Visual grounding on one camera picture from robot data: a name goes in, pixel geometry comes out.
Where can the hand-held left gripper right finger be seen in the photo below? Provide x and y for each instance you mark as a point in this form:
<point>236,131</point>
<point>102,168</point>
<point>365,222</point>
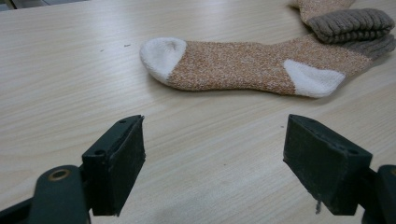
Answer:
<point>323,161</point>

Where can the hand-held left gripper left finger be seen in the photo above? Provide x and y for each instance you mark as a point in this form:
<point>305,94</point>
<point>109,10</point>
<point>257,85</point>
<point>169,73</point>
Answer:
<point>115,168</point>

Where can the orange sock with white heel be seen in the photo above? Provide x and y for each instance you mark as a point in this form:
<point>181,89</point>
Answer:
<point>348,25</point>
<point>233,65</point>

